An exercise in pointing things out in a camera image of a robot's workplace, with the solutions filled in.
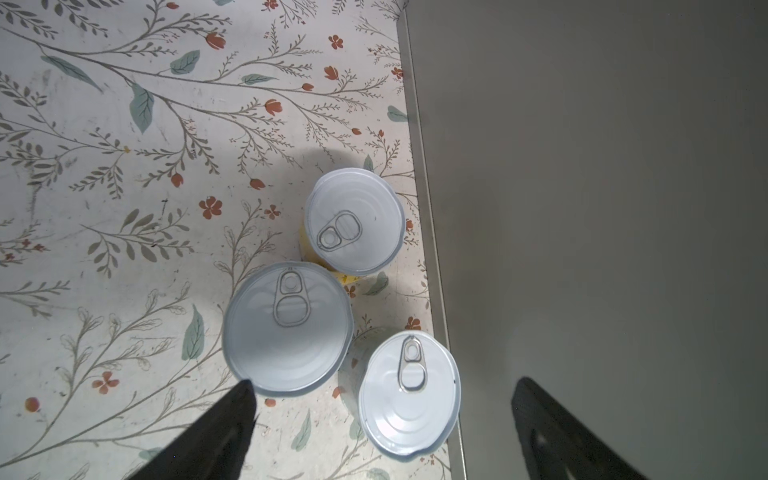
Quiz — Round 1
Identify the pink label can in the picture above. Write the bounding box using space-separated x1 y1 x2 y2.
222 262 354 398

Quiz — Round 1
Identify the floral table mat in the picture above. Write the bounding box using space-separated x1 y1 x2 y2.
1 1 434 479

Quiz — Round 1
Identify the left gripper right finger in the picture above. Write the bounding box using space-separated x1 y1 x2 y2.
511 377 645 480

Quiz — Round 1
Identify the beige metal cabinet counter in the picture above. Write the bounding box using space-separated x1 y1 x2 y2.
399 1 767 479

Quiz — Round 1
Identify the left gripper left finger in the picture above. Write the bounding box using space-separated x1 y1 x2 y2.
132 380 256 480

